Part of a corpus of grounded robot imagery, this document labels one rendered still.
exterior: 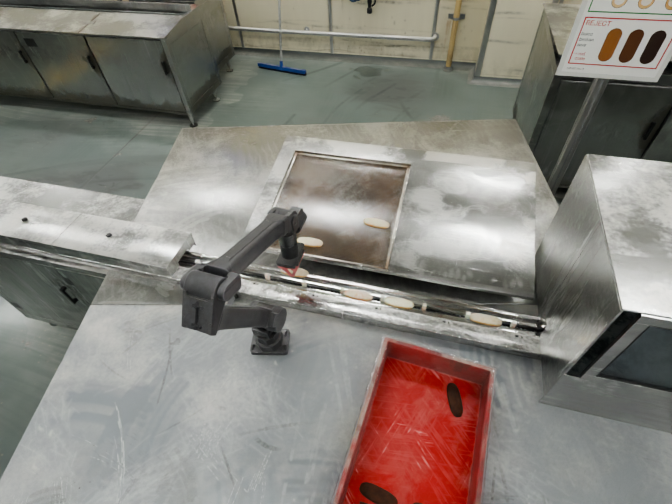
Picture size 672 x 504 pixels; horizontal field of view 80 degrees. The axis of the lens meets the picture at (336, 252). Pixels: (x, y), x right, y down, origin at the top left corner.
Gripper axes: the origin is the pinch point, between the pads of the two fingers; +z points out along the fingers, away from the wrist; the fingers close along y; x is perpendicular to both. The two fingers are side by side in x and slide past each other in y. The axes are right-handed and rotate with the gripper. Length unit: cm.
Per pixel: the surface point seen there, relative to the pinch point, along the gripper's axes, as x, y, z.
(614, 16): -88, 82, -56
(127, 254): 62, -6, 1
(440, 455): -55, -43, 11
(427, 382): -49, -24, 10
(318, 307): -10.8, -8.4, 6.5
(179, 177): 77, 49, 10
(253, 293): 12.9, -8.1, 6.5
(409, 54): 7, 371, 79
